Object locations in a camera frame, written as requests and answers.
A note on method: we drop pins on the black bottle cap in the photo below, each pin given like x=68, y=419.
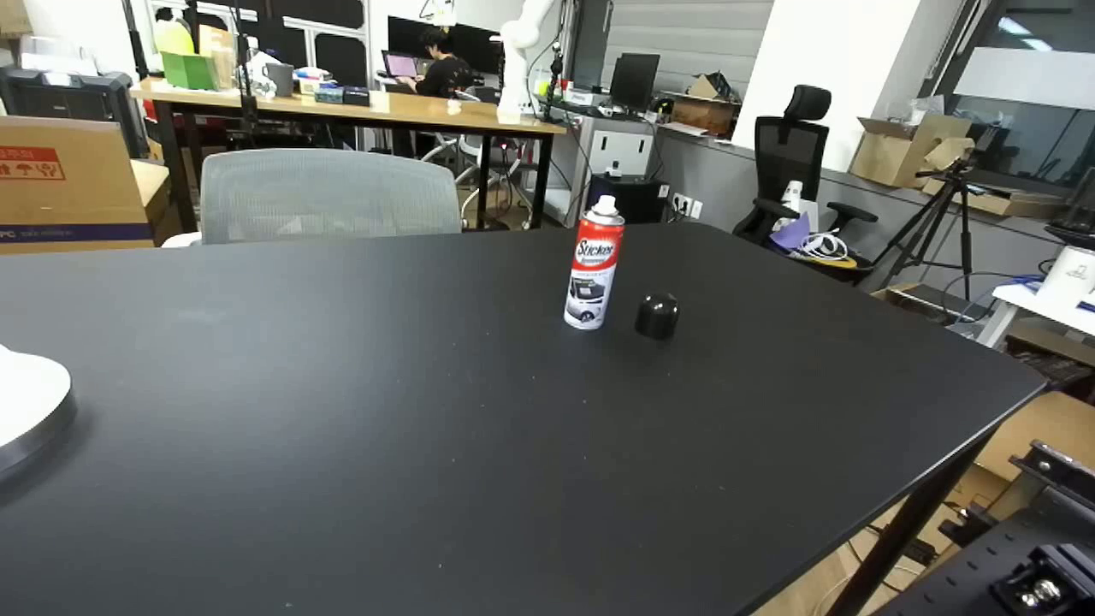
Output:
x=658, y=316

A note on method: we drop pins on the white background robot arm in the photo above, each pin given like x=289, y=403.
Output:
x=518, y=54

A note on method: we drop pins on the red white spray can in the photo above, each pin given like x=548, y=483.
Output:
x=594, y=264

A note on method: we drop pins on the black computer monitor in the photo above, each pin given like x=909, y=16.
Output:
x=634, y=79

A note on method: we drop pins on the seated person in black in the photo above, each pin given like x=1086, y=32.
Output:
x=445, y=71

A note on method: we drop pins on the black high-back office chair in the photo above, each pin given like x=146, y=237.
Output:
x=789, y=212

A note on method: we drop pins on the wooden top workbench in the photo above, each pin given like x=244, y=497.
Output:
x=176, y=103

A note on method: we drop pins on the grey mesh office chair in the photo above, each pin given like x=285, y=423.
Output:
x=317, y=194

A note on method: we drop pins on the open cardboard box on counter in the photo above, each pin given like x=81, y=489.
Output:
x=894, y=151

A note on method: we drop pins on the black perforated optical breadboard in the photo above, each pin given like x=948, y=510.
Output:
x=1032, y=555

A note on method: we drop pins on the cardboard box with red label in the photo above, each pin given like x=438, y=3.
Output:
x=73, y=187

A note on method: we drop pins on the black camera tripod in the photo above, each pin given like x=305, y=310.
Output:
x=915, y=237

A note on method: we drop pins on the white round robot base plate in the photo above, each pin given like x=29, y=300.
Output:
x=37, y=409

